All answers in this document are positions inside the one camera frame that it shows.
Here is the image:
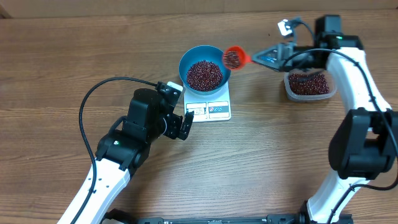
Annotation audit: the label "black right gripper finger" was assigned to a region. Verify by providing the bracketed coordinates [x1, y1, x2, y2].
[253, 57, 283, 72]
[252, 44, 279, 61]

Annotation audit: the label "red scoop with blue handle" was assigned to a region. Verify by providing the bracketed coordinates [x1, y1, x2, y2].
[222, 45, 256, 70]

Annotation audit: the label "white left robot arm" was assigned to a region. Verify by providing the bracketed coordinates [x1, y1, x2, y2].
[59, 82, 193, 223]

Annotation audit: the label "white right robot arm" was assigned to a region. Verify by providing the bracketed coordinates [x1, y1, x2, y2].
[252, 15, 397, 223]

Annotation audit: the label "white digital kitchen scale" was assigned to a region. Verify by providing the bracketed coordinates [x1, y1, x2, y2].
[184, 83, 232, 123]

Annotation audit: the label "red beans in bowl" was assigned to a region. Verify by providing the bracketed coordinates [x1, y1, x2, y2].
[186, 60, 223, 91]

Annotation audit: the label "blue metal bowl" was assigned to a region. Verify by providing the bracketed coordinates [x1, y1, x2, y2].
[178, 45, 231, 95]

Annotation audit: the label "red beans in container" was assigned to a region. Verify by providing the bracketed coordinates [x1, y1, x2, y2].
[288, 72, 330, 95]

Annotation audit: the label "clear plastic bean container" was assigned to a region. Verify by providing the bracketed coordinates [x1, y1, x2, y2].
[284, 69, 337, 102]

